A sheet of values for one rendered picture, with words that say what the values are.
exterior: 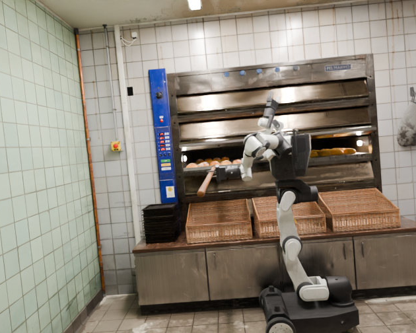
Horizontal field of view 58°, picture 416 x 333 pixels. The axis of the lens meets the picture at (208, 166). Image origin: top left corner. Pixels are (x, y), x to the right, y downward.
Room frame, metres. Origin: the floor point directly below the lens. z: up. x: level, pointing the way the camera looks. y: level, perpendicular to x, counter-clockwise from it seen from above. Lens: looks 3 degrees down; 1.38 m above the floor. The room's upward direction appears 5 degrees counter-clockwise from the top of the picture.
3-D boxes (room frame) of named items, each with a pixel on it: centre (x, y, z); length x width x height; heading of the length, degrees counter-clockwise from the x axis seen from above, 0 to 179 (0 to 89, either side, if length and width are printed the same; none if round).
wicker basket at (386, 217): (3.29, -1.26, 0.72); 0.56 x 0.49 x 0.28; 87
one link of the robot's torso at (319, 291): (2.70, -0.67, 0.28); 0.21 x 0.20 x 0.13; 87
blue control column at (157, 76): (4.56, 0.36, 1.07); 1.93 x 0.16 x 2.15; 178
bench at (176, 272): (3.31, -0.53, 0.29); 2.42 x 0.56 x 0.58; 88
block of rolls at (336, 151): (4.00, -1.25, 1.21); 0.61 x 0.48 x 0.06; 178
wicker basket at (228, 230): (3.35, -0.05, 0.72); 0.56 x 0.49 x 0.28; 87
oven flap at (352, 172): (3.59, -0.65, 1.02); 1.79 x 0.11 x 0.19; 88
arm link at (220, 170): (2.49, -0.11, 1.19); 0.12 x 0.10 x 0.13; 87
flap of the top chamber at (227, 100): (3.59, -0.65, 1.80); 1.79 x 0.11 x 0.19; 88
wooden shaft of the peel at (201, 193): (2.38, -0.01, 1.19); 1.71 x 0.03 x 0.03; 177
